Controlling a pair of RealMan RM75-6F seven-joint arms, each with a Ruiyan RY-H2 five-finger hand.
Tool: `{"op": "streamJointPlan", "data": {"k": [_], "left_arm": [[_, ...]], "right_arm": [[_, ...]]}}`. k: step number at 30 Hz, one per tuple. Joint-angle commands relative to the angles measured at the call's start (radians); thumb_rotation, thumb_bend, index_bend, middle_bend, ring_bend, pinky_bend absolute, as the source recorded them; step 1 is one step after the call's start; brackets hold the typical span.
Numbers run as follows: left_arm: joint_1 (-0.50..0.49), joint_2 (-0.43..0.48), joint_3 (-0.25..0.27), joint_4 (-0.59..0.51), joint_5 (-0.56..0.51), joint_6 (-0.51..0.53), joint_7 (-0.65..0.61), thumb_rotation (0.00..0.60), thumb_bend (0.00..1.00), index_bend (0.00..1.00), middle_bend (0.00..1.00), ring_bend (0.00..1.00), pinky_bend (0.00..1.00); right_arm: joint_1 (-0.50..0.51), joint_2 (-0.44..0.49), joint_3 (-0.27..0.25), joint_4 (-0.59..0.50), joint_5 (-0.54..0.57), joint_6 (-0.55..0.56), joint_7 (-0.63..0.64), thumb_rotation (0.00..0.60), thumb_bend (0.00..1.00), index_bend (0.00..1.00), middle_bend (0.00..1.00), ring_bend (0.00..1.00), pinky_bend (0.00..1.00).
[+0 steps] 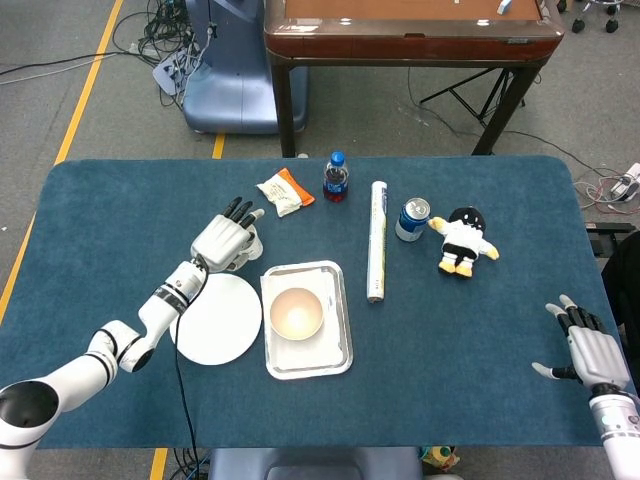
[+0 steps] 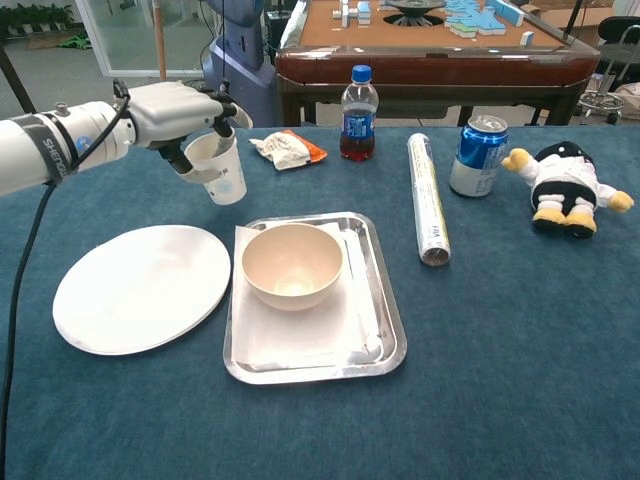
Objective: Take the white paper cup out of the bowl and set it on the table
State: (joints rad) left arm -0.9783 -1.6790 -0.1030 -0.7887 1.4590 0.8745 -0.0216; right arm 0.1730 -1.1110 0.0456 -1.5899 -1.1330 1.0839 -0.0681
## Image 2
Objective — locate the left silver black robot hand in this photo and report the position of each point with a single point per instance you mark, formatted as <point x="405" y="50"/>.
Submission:
<point x="165" y="112"/>

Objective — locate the white paper cup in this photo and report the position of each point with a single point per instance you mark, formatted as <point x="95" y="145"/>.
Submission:
<point x="230" y="185"/>

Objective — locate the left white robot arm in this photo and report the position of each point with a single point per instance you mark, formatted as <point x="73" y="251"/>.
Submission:
<point x="30" y="145"/>

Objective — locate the wooden pole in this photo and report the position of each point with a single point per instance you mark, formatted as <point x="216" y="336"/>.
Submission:
<point x="160" y="40"/>

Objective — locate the blue grey machine base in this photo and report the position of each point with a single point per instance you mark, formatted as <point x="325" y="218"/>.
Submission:
<point x="245" y="60"/>

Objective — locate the white orange snack packet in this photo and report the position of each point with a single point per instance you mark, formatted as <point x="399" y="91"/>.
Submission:
<point x="287" y="150"/>

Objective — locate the black slanted table leg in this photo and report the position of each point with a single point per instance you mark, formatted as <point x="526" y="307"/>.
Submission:
<point x="17" y="82"/>

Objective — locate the row of potted plants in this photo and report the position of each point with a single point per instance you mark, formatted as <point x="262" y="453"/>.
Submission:
<point x="35" y="17"/>

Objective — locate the white round plate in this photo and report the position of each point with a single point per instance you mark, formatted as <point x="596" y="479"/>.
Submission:
<point x="140" y="290"/>

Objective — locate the cola bottle blue cap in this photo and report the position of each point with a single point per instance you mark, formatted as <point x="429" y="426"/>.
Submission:
<point x="358" y="130"/>

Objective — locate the beige bowl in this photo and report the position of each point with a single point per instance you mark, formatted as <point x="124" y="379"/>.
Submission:
<point x="295" y="265"/>

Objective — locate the white paper tray liner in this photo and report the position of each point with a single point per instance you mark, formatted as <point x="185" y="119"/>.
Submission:
<point x="290" y="335"/>

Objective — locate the brown mahjong table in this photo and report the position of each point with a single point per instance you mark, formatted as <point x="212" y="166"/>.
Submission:
<point x="430" y="65"/>

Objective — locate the black mahjong table centre dome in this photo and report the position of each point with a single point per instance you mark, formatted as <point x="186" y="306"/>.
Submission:
<point x="414" y="7"/>

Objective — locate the wrapped white plastic spoon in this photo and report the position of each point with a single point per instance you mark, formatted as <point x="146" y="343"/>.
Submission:
<point x="361" y="300"/>

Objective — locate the plastic wrap roll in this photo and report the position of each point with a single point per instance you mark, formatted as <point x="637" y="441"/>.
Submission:
<point x="427" y="195"/>

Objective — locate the shiny metal tray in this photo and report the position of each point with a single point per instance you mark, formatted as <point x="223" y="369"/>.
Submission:
<point x="320" y="376"/>

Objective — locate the blue white soda can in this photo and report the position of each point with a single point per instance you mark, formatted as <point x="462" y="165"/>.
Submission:
<point x="477" y="160"/>

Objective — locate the single white blue mahjong tile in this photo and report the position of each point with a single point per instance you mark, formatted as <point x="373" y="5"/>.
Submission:
<point x="526" y="38"/>

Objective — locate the black white penguin plush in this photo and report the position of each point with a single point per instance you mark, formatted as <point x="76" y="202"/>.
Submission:
<point x="565" y="175"/>

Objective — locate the blue table cloth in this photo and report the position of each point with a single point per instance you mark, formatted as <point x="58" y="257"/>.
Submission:
<point x="500" y="350"/>

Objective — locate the black swivel stool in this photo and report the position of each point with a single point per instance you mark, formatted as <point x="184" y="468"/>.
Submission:
<point x="615" y="35"/>

